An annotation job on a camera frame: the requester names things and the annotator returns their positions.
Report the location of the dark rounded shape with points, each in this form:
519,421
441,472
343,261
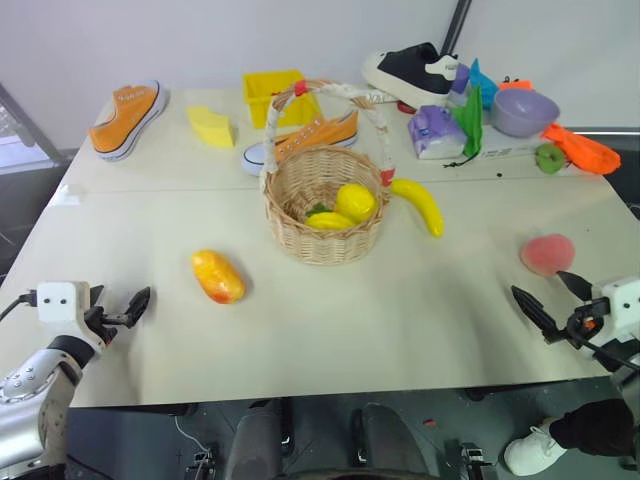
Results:
255,442
395,442

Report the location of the black and white sneaker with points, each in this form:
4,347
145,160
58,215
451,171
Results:
407,70

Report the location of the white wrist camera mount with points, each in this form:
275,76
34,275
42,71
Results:
621,305
59,302

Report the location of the black trouser leg of bystander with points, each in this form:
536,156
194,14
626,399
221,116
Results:
597,427

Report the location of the grey metal rack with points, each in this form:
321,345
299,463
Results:
27,135

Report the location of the yellow toy pepper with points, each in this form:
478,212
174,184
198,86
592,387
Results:
330,220

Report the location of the green cloth bag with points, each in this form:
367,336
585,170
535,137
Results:
472,120

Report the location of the yellow sponge block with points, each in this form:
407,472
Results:
211,127

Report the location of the purple foam block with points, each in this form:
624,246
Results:
460,80

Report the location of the orange canvas sneaker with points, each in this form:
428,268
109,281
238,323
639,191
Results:
312,138
127,122

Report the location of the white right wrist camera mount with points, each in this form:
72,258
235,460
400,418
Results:
621,305

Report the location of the white flat box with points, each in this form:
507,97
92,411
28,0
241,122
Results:
505,146

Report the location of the orange carrot toy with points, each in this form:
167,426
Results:
582,148

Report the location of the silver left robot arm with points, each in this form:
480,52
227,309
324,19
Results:
35,395

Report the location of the yellow plastic bin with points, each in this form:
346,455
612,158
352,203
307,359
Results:
265,97

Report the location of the purple tissue pack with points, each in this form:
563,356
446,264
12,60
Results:
434,134

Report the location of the blue cloth bag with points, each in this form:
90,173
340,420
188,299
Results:
481,76

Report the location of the orange yellow mango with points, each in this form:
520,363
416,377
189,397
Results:
218,276

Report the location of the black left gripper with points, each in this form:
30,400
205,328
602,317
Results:
100,322

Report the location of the yellow banana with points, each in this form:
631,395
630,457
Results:
422,204

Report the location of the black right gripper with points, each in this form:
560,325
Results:
584,320

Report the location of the green apple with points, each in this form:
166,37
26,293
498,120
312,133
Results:
550,158

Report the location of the white sneaker of bystander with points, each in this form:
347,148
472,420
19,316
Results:
532,450

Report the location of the purple plastic bowl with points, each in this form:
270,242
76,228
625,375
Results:
523,112

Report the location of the pink peach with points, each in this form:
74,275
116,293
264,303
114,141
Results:
546,255

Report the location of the small red item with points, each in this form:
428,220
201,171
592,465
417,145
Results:
403,106

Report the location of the round yellow lemon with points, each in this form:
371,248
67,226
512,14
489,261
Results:
356,201

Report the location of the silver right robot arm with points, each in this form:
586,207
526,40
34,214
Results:
625,360

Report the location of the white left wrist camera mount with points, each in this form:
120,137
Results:
59,302

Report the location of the small white clip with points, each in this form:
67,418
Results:
71,192

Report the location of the dark metal pole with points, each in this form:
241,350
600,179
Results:
456,25

